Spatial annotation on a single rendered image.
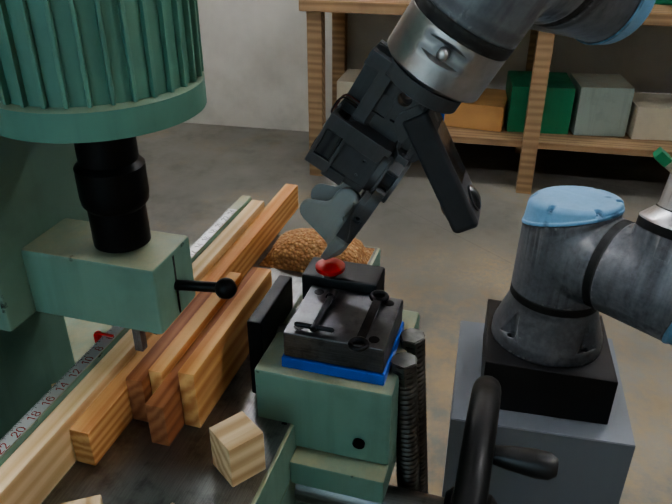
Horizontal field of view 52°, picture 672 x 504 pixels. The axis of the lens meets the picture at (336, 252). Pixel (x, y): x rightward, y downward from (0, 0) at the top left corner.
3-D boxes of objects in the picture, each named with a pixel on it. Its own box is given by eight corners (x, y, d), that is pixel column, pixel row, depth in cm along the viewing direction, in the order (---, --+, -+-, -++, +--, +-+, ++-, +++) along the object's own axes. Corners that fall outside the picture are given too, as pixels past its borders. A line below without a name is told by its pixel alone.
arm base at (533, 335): (495, 300, 133) (503, 254, 129) (598, 318, 129) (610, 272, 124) (486, 354, 117) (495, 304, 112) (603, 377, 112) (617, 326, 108)
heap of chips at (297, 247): (358, 281, 90) (359, 256, 88) (258, 265, 93) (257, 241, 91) (374, 249, 97) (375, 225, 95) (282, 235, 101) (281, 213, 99)
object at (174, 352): (169, 418, 68) (161, 372, 65) (155, 415, 68) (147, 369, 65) (244, 313, 83) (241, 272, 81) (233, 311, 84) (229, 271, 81)
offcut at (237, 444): (245, 446, 64) (242, 410, 62) (266, 469, 62) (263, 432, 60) (212, 464, 62) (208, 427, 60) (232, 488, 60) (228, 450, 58)
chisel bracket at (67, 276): (165, 350, 63) (153, 271, 59) (35, 324, 67) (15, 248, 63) (200, 306, 70) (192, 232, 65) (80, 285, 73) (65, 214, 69)
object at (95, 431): (95, 466, 62) (88, 433, 60) (76, 461, 63) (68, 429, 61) (298, 208, 109) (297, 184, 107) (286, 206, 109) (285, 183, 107)
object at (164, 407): (169, 447, 64) (163, 408, 62) (151, 442, 65) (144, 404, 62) (269, 301, 86) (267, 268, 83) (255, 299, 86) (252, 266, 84)
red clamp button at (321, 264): (340, 280, 68) (340, 271, 68) (311, 276, 69) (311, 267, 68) (348, 265, 71) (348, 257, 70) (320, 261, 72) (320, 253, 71)
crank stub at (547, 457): (556, 464, 61) (555, 489, 59) (490, 451, 62) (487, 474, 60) (561, 447, 59) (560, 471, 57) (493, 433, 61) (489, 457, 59)
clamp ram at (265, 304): (321, 407, 68) (320, 334, 64) (251, 393, 70) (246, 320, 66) (345, 353, 76) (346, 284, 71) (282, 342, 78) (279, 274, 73)
